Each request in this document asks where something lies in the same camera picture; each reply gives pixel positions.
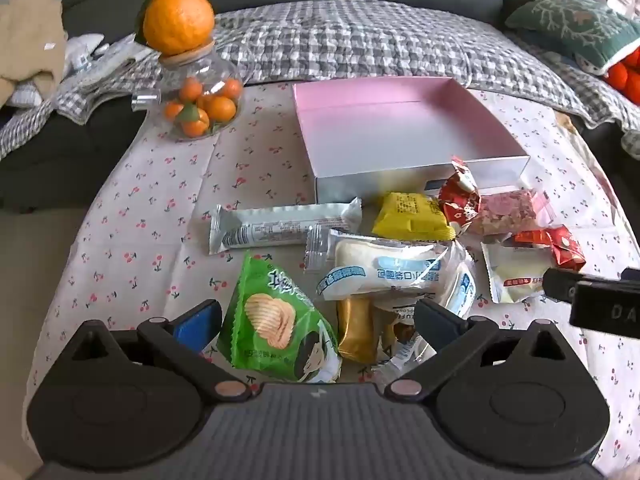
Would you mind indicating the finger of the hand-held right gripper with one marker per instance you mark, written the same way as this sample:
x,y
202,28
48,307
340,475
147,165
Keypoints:
x,y
631,273
559,285

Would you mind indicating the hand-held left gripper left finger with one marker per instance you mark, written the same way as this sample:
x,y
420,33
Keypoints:
x,y
197,325

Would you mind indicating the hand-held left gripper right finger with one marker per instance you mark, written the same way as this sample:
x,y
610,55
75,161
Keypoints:
x,y
437,325

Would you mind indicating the red candy wrapper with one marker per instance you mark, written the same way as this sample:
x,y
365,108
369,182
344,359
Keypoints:
x,y
457,200
565,252

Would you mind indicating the white packet red label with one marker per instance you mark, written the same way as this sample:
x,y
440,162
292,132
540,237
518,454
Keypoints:
x,y
515,275

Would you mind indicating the green chips bag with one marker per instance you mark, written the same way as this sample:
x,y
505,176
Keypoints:
x,y
270,320

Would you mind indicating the clear bread packet blue label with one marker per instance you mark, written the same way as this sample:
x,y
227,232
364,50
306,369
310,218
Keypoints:
x,y
385,265

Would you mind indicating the gold snack packet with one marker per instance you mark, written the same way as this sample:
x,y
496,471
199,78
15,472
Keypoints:
x,y
355,332

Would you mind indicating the pink nougat packet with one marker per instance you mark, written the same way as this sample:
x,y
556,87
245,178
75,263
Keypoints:
x,y
505,210

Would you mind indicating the yellow snack packet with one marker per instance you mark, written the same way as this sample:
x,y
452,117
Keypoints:
x,y
410,215

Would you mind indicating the long silver snack packet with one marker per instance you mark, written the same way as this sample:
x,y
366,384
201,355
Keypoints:
x,y
280,227

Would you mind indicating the pink cardboard box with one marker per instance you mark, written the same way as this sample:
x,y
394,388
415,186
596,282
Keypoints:
x,y
390,130

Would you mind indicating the cherry print tablecloth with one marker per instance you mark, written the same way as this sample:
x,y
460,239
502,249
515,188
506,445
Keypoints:
x,y
165,220

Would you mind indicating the orange plush toy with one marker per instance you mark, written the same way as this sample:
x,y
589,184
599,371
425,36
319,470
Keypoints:
x,y
625,75

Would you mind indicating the pile of small mandarins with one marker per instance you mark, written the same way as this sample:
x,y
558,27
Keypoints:
x,y
220,107

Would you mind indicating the glass jar of oranges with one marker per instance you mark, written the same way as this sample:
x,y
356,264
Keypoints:
x,y
200,72

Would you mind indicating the green branch print cushion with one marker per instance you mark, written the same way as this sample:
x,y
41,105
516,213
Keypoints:
x,y
570,20

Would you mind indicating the white patterned cloth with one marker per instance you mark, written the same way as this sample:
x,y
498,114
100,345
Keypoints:
x,y
82,52

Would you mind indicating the grey checkered quilt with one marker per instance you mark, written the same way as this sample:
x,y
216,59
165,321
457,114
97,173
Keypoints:
x,y
350,35

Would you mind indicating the large orange with leaves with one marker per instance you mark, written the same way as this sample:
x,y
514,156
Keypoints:
x,y
177,17

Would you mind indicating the beige cloth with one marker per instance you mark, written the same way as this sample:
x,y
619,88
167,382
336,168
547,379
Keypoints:
x,y
30,35

